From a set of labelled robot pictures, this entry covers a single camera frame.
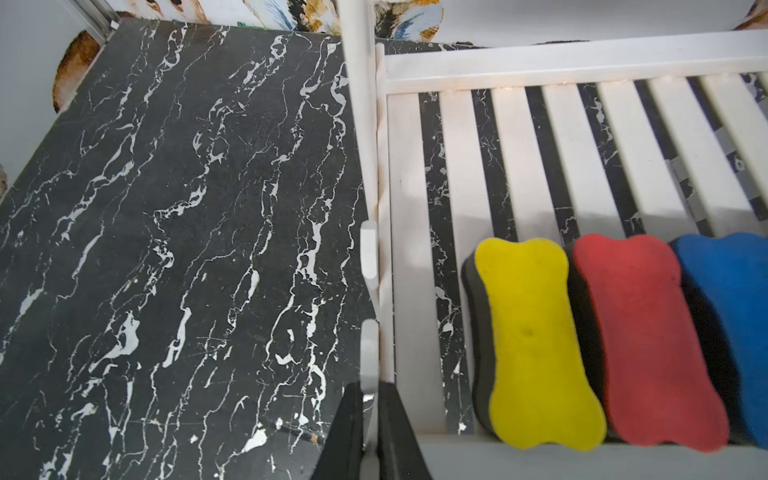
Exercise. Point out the yellow eraser lower left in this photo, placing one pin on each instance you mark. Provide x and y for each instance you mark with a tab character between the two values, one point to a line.
530	386

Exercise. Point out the white wooden two-tier shelf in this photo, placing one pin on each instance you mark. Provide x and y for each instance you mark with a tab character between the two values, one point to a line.
396	250

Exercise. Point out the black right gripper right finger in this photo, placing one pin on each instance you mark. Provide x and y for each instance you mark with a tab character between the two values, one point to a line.
398	450

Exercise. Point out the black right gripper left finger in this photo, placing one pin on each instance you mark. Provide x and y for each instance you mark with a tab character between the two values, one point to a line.
342	451

